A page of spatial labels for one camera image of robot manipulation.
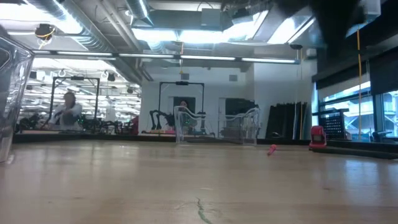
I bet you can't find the person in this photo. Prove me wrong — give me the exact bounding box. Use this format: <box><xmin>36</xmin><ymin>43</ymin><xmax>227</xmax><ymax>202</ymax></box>
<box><xmin>177</xmin><ymin>99</ymin><xmax>191</xmax><ymax>127</ymax></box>
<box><xmin>48</xmin><ymin>91</ymin><xmax>84</xmax><ymax>131</ymax></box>

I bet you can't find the clear plastic bin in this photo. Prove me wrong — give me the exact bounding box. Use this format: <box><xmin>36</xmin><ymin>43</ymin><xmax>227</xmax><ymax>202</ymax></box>
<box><xmin>173</xmin><ymin>105</ymin><xmax>261</xmax><ymax>146</ymax></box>
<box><xmin>0</xmin><ymin>33</ymin><xmax>35</xmax><ymax>163</ymax></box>

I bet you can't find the long ceiling light strip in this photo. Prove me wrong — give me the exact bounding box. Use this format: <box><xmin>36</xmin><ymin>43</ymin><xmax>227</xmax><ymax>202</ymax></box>
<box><xmin>30</xmin><ymin>50</ymin><xmax>301</xmax><ymax>65</ymax></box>

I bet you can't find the black curtain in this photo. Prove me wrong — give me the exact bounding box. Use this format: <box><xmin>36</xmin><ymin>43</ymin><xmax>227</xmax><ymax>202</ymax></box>
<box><xmin>266</xmin><ymin>101</ymin><xmax>309</xmax><ymax>140</ymax></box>

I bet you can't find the grey ceiling unit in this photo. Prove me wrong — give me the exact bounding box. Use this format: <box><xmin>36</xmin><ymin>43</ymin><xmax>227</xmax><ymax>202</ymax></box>
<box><xmin>200</xmin><ymin>8</ymin><xmax>222</xmax><ymax>27</ymax></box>

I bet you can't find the red rectangular case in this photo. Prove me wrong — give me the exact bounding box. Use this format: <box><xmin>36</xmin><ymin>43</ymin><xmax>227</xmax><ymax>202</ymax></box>
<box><xmin>308</xmin><ymin>124</ymin><xmax>328</xmax><ymax>151</ymax></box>

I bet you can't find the black perforated panel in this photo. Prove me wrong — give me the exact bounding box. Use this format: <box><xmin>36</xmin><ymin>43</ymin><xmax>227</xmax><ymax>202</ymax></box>
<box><xmin>312</xmin><ymin>108</ymin><xmax>351</xmax><ymax>140</ymax></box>

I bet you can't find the black background chair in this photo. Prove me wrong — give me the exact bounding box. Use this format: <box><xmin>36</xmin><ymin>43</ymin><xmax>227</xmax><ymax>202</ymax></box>
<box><xmin>371</xmin><ymin>129</ymin><xmax>393</xmax><ymax>143</ymax></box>

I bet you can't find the black roller blind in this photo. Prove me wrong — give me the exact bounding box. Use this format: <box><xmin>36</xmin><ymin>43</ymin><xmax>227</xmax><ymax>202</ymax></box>
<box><xmin>312</xmin><ymin>46</ymin><xmax>398</xmax><ymax>96</ymax></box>

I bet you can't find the black rig frame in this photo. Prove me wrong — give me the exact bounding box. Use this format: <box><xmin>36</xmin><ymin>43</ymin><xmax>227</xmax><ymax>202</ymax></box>
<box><xmin>157</xmin><ymin>81</ymin><xmax>205</xmax><ymax>133</ymax></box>
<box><xmin>50</xmin><ymin>76</ymin><xmax>101</xmax><ymax>133</ymax></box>

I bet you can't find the silver ventilation duct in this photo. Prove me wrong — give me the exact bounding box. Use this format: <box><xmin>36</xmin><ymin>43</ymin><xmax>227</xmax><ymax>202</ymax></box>
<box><xmin>27</xmin><ymin>0</ymin><xmax>109</xmax><ymax>54</ymax></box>

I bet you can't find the yellow hanging cable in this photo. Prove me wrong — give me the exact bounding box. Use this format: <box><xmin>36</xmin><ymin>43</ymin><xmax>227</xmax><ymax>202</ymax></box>
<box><xmin>355</xmin><ymin>27</ymin><xmax>364</xmax><ymax>141</ymax></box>

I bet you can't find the ceiling cable reel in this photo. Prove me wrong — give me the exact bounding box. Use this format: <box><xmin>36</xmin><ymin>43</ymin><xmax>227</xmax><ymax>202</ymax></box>
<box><xmin>34</xmin><ymin>23</ymin><xmax>57</xmax><ymax>43</ymax></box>

